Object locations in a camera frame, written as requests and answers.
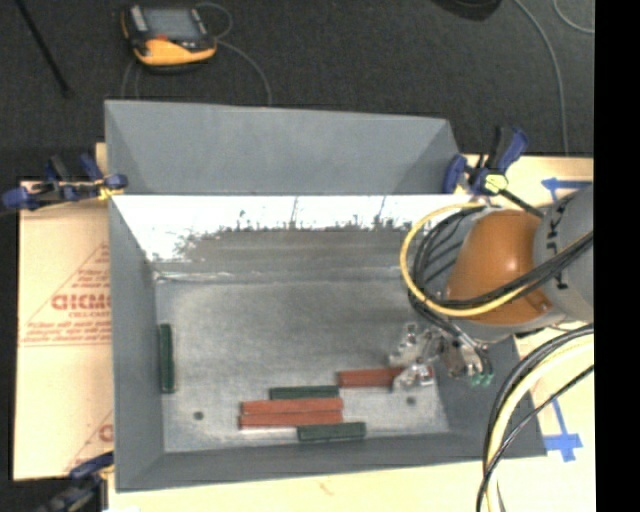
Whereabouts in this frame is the cardboard board with red print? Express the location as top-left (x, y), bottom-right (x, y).
top-left (12, 180), bottom-right (117, 482)

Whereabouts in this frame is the red-brown flat block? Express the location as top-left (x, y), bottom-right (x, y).
top-left (336, 368), bottom-right (407, 389)
top-left (240, 397), bottom-right (346, 416)
top-left (238, 410), bottom-right (346, 430)

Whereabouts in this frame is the grey metal bin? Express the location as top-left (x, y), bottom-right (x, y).
top-left (103, 99), bottom-right (548, 492)

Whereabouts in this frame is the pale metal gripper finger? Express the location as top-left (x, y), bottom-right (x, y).
top-left (388, 323), bottom-right (432, 367)
top-left (391, 364), bottom-right (436, 392)

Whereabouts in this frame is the dark green flat block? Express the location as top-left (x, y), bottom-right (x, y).
top-left (157, 323), bottom-right (178, 394)
top-left (268, 385), bottom-right (342, 401)
top-left (296, 421), bottom-right (368, 443)

